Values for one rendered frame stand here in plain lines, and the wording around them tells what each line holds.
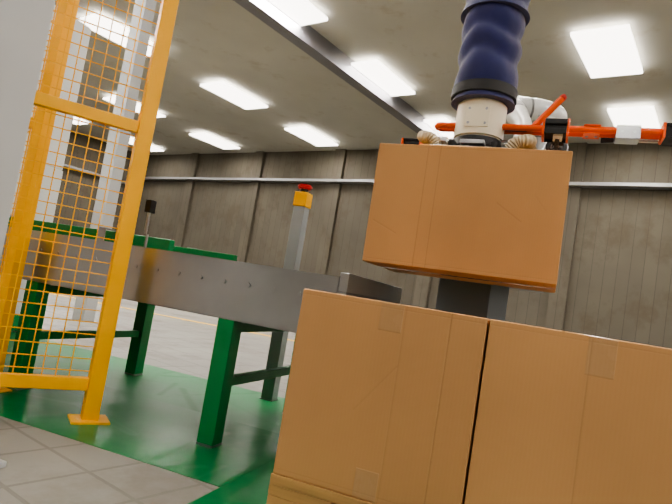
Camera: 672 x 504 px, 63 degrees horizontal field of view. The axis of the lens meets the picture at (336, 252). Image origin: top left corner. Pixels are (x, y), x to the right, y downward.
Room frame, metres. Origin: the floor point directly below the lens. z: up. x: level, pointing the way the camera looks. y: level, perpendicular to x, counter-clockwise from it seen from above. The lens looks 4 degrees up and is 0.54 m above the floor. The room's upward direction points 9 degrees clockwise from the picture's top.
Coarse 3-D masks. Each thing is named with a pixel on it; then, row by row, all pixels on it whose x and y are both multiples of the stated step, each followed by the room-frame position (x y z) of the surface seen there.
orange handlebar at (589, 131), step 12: (504, 132) 1.87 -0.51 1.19; (516, 132) 1.86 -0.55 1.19; (528, 132) 1.84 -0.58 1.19; (540, 132) 1.83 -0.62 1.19; (576, 132) 1.76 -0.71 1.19; (588, 132) 1.73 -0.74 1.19; (600, 132) 1.73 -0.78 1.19; (612, 132) 1.71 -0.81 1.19; (648, 132) 1.67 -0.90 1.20; (660, 132) 1.66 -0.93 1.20
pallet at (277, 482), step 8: (272, 472) 1.22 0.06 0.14; (272, 480) 1.21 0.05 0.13; (280, 480) 1.20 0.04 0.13; (288, 480) 1.20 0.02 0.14; (296, 480) 1.19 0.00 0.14; (272, 488) 1.21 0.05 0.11; (280, 488) 1.20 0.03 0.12; (288, 488) 1.20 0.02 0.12; (296, 488) 1.19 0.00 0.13; (304, 488) 1.18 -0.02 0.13; (312, 488) 1.18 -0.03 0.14; (320, 488) 1.17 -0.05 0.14; (272, 496) 1.21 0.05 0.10; (280, 496) 1.20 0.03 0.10; (288, 496) 1.19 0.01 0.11; (296, 496) 1.19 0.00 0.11; (304, 496) 1.18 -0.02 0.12; (312, 496) 1.18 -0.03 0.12; (320, 496) 1.17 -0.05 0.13; (328, 496) 1.16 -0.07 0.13; (336, 496) 1.16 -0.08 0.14; (344, 496) 1.15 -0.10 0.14; (352, 496) 1.15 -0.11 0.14
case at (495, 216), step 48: (384, 144) 1.81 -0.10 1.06; (384, 192) 1.80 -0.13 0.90; (432, 192) 1.74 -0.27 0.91; (480, 192) 1.68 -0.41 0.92; (528, 192) 1.63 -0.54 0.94; (384, 240) 1.79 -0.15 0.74; (432, 240) 1.73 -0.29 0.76; (480, 240) 1.67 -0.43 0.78; (528, 240) 1.62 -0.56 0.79; (528, 288) 1.93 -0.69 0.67
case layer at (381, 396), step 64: (320, 320) 1.19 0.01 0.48; (384, 320) 1.14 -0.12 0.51; (448, 320) 1.10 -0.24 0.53; (320, 384) 1.19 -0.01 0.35; (384, 384) 1.14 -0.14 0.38; (448, 384) 1.09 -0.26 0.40; (512, 384) 1.05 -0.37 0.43; (576, 384) 1.01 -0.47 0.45; (640, 384) 0.98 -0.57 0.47; (320, 448) 1.18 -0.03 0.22; (384, 448) 1.13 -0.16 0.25; (448, 448) 1.09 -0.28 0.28; (512, 448) 1.05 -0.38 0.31; (576, 448) 1.01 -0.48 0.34; (640, 448) 0.97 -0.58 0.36
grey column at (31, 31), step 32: (0, 0) 1.21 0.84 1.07; (32, 0) 1.28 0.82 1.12; (0, 32) 1.23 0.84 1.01; (32, 32) 1.30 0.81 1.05; (0, 64) 1.24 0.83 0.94; (32, 64) 1.31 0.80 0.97; (0, 96) 1.26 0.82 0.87; (32, 96) 1.33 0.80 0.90; (0, 128) 1.27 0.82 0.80; (0, 160) 1.29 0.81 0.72; (0, 192) 1.30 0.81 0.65; (0, 224) 1.32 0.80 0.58; (0, 256) 1.33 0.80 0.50
